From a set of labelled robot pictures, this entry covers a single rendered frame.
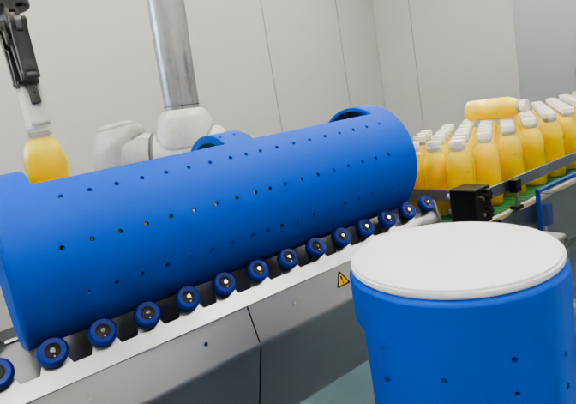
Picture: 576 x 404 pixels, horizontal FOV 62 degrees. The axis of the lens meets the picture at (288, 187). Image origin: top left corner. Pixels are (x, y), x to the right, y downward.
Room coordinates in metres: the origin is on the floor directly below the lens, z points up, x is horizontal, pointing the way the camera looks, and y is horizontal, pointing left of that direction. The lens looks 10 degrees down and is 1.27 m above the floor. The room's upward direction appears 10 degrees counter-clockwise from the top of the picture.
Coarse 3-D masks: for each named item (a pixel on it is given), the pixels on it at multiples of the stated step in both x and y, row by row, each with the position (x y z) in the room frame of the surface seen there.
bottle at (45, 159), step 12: (36, 132) 0.84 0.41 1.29; (48, 132) 0.85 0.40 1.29; (36, 144) 0.83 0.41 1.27; (48, 144) 0.84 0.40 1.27; (60, 144) 0.87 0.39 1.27; (24, 156) 0.84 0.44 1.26; (36, 156) 0.83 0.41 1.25; (48, 156) 0.83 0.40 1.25; (60, 156) 0.85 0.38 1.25; (36, 168) 0.83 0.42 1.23; (48, 168) 0.83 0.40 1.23; (60, 168) 0.84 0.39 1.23; (36, 180) 0.83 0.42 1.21; (48, 180) 0.83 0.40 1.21
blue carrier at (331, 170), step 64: (320, 128) 1.05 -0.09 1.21; (384, 128) 1.12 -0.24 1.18; (0, 192) 0.70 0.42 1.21; (64, 192) 0.73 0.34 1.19; (128, 192) 0.76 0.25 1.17; (192, 192) 0.81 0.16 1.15; (256, 192) 0.88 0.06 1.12; (320, 192) 0.95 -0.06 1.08; (384, 192) 1.08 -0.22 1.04; (0, 256) 0.65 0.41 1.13; (64, 256) 0.68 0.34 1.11; (128, 256) 0.73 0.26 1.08; (192, 256) 0.80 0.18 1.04; (256, 256) 0.91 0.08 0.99; (64, 320) 0.69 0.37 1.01
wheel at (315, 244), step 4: (308, 240) 0.99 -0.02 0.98; (312, 240) 0.99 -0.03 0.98; (316, 240) 0.99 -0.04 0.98; (320, 240) 0.99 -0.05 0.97; (308, 244) 0.98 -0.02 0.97; (312, 244) 0.98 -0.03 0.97; (316, 244) 0.98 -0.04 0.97; (320, 244) 0.99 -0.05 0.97; (324, 244) 0.99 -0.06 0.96; (308, 248) 0.97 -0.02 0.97; (312, 248) 0.97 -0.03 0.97; (316, 248) 0.98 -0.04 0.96; (320, 248) 0.98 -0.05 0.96; (324, 248) 0.98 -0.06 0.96; (308, 252) 0.97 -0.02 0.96; (312, 252) 0.97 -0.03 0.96; (316, 252) 0.97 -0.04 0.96; (320, 252) 0.97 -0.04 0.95; (324, 252) 0.98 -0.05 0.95; (312, 256) 0.97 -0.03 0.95; (316, 256) 0.97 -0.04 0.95; (320, 256) 0.97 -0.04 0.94
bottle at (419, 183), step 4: (416, 152) 1.35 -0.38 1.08; (420, 152) 1.36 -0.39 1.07; (420, 156) 1.34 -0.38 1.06; (420, 160) 1.33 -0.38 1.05; (420, 164) 1.33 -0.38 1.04; (420, 168) 1.33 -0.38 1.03; (420, 172) 1.33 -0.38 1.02; (420, 176) 1.33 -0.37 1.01; (416, 180) 1.33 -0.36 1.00; (420, 180) 1.33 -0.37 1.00; (416, 184) 1.33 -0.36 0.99; (420, 184) 1.33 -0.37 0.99; (424, 184) 1.33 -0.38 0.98; (416, 188) 1.33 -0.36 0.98; (420, 188) 1.33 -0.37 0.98; (424, 188) 1.33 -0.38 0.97; (412, 200) 1.34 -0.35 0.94; (416, 200) 1.33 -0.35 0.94; (412, 204) 1.34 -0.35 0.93; (416, 204) 1.33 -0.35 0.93
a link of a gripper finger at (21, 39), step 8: (8, 16) 0.81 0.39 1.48; (24, 16) 0.82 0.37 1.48; (24, 24) 0.82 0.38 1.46; (16, 32) 0.81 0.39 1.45; (24, 32) 0.82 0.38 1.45; (16, 40) 0.81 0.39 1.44; (24, 40) 0.82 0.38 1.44; (16, 48) 0.81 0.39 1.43; (24, 48) 0.82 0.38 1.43; (32, 48) 0.82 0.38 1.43; (24, 56) 0.82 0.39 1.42; (32, 56) 0.82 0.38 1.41; (24, 64) 0.81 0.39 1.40; (32, 64) 0.82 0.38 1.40; (24, 72) 0.81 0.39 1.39
